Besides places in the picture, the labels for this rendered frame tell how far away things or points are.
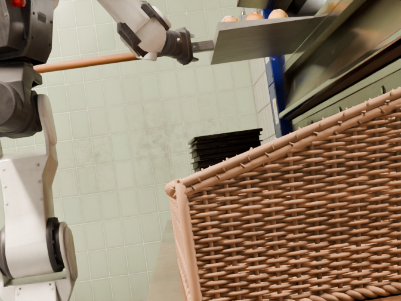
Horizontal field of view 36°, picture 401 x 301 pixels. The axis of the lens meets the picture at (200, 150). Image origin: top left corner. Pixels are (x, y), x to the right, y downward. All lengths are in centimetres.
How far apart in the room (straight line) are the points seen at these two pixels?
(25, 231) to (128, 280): 182
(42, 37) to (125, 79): 176
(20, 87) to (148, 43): 38
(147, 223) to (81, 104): 73
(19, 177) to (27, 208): 8
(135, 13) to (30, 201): 55
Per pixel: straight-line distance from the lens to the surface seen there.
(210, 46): 220
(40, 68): 224
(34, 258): 162
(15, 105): 149
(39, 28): 168
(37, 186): 165
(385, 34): 138
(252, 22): 197
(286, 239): 67
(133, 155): 337
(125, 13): 167
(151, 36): 172
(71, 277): 167
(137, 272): 340
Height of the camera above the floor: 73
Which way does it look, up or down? 3 degrees up
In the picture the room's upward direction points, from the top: 8 degrees counter-clockwise
